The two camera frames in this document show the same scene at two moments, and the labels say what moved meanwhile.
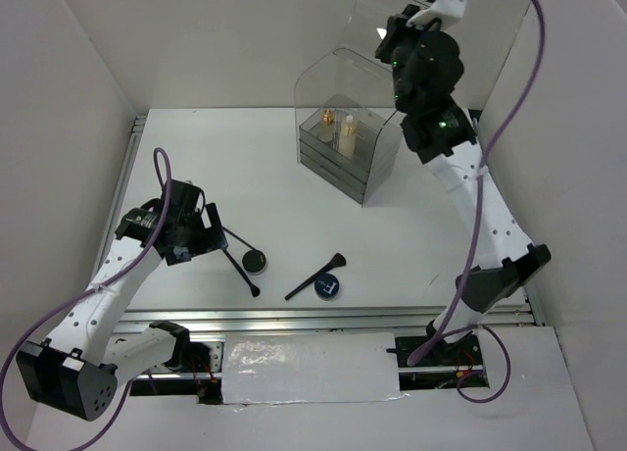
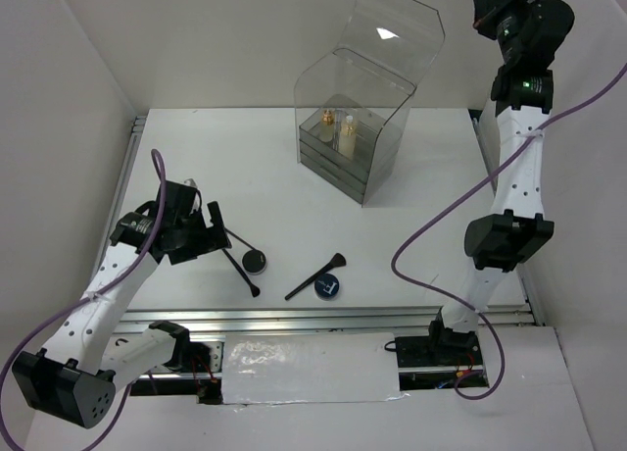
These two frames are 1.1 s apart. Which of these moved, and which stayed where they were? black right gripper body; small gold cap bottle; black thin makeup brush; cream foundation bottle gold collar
Moved: black right gripper body
Stayed: small gold cap bottle; cream foundation bottle gold collar; black thin makeup brush
